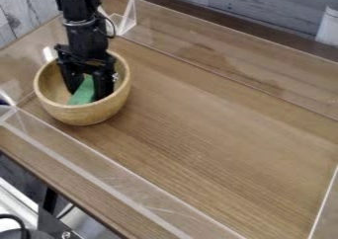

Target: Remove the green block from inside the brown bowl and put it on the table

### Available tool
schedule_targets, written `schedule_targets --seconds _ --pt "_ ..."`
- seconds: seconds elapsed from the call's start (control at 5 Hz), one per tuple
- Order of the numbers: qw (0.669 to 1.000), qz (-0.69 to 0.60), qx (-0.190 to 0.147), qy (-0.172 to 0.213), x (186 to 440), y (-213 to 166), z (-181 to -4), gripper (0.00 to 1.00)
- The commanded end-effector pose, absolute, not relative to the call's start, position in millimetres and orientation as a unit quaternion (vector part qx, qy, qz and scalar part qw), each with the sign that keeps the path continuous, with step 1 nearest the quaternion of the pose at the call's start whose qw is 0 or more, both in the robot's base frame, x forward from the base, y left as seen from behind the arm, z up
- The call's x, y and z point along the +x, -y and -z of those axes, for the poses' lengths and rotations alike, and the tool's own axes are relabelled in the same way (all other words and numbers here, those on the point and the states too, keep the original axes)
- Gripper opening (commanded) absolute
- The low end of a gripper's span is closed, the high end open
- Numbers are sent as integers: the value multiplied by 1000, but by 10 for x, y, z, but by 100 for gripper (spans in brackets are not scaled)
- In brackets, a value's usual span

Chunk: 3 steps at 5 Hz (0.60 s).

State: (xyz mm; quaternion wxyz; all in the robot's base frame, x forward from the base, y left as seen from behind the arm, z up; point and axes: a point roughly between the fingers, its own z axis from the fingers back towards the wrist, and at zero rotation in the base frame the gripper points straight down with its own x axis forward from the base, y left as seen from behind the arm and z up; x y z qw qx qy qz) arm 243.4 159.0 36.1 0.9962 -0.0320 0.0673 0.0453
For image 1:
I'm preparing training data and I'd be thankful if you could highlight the black cable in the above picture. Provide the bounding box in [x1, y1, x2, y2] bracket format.
[0, 212, 30, 239]

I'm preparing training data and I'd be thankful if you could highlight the clear acrylic tray wall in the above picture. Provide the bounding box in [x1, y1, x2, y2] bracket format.
[0, 0, 338, 239]

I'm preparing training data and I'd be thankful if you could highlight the light wooden bowl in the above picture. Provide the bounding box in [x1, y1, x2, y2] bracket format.
[33, 50, 132, 125]

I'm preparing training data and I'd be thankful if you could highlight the green rectangular block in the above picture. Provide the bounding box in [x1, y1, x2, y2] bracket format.
[66, 75, 94, 105]

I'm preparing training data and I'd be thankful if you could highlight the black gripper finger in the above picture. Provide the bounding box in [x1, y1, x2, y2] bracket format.
[92, 71, 113, 100]
[57, 62, 84, 94]

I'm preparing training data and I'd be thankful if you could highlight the black table leg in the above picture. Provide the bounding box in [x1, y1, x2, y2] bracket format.
[42, 188, 57, 213]

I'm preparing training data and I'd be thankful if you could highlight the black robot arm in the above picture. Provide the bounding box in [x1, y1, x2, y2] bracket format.
[54, 0, 117, 100]

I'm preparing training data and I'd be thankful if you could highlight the black metal bracket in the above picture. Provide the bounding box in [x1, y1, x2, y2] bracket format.
[37, 207, 82, 239]

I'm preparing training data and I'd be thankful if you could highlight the white cylindrical container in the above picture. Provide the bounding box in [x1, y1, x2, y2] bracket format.
[315, 4, 338, 47]

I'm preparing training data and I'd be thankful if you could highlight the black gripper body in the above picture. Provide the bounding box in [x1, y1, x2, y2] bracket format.
[54, 17, 116, 76]

